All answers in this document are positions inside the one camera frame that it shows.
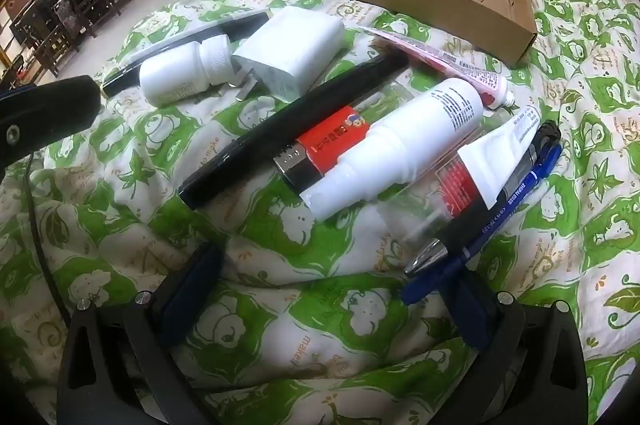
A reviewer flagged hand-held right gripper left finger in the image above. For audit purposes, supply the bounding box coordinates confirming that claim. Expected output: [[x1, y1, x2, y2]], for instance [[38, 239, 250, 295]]
[[57, 242, 225, 425]]

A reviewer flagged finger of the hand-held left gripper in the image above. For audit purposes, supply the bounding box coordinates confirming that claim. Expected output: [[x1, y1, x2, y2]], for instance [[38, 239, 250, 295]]
[[0, 75, 104, 180]]

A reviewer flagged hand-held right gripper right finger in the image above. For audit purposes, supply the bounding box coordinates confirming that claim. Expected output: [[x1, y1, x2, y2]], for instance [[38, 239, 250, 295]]
[[450, 267, 588, 425]]

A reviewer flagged black ballpoint pen silver tip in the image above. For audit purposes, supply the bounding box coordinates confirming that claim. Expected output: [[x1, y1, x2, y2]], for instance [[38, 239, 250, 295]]
[[404, 120, 562, 278]]

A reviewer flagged blue marker pen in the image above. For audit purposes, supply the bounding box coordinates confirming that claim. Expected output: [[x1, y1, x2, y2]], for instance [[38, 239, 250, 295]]
[[402, 142, 563, 306]]

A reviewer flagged white pill bottle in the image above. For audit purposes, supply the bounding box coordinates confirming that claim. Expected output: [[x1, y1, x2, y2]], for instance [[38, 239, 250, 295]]
[[139, 36, 233, 107]]

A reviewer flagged white ointment tube orange band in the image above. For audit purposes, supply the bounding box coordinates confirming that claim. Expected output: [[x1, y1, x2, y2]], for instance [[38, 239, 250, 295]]
[[457, 105, 540, 210]]

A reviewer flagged long black marker pen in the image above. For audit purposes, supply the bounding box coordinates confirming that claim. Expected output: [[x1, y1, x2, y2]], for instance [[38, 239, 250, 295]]
[[177, 52, 411, 210]]

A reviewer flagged white spray bottle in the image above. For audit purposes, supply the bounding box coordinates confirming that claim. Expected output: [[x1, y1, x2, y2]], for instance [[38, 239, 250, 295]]
[[300, 78, 485, 222]]

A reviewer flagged red clear lighter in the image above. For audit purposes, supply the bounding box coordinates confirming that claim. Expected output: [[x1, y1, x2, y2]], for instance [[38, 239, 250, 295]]
[[273, 75, 426, 192]]

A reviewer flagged black pen yellow end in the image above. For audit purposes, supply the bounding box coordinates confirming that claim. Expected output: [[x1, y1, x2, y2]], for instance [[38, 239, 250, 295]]
[[102, 10, 271, 98]]

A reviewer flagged pink white tube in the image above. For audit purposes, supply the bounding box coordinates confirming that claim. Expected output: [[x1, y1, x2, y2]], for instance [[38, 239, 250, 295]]
[[357, 25, 518, 110]]

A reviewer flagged white charger adapter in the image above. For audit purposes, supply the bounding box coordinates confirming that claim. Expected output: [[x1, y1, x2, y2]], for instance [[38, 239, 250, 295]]
[[231, 6, 346, 102]]

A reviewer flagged clear plastic cap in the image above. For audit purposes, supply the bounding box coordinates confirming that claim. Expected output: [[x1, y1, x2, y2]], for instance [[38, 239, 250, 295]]
[[380, 185, 453, 256]]

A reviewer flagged green printed blanket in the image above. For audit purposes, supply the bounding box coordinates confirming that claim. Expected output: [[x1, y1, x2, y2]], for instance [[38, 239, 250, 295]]
[[0, 0, 640, 425]]

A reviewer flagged black cable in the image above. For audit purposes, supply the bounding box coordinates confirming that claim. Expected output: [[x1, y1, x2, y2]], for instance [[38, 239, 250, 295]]
[[22, 152, 71, 326]]

